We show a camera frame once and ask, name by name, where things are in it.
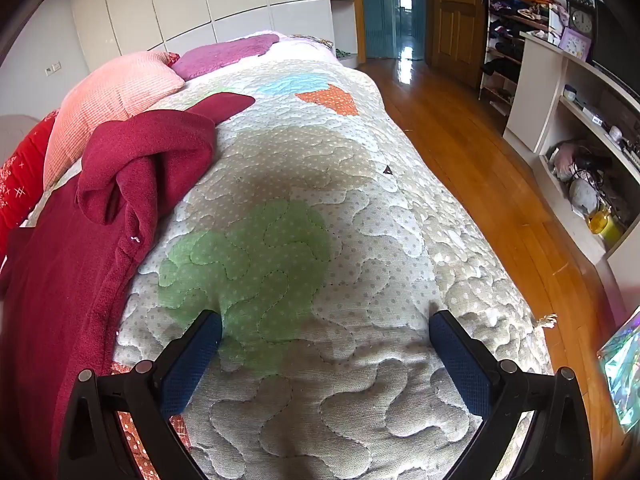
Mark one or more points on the wooden door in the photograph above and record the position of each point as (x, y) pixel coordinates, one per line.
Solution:
(457, 20)

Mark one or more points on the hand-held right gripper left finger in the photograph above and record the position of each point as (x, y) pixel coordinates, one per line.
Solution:
(195, 355)

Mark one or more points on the pink checked pillow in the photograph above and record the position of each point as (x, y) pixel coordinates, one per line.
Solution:
(110, 95)

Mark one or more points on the red printed quilt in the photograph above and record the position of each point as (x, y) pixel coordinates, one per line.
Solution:
(20, 175)

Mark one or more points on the white shelf unit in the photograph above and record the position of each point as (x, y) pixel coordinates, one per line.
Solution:
(530, 90)

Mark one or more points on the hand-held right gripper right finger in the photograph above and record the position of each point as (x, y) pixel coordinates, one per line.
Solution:
(460, 360)

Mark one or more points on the yellow bottle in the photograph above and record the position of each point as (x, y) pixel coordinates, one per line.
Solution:
(602, 225)

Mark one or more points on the beige headboard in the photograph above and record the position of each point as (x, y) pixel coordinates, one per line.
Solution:
(15, 130)

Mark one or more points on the quilted patchwork bedspread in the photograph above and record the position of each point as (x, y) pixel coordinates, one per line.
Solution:
(350, 260)

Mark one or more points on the white corner shelf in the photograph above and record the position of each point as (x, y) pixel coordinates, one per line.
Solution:
(344, 25)

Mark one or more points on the purple fleece blanket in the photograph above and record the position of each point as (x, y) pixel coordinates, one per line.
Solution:
(220, 57)

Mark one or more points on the holographic shiny box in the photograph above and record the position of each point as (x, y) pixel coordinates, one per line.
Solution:
(625, 370)

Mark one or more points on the dark table clock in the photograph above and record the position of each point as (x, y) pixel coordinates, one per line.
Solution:
(581, 19)

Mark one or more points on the white wall socket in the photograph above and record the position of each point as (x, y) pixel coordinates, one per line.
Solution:
(53, 68)

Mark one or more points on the pale pink bed sheet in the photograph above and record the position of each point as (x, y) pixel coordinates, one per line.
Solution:
(300, 47)

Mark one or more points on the black television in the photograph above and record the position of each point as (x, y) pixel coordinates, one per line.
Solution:
(612, 45)

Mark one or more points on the blue curtain doorway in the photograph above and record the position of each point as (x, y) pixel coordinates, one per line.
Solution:
(380, 10)

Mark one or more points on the pink plush toy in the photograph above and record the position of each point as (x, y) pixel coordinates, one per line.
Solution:
(565, 160)

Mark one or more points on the white glossy wardrobe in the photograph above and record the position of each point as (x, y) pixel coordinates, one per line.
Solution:
(200, 0)

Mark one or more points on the rack with clothes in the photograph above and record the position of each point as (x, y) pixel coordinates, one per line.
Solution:
(510, 35)

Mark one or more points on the dark red sweater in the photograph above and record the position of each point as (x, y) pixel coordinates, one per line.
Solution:
(65, 285)

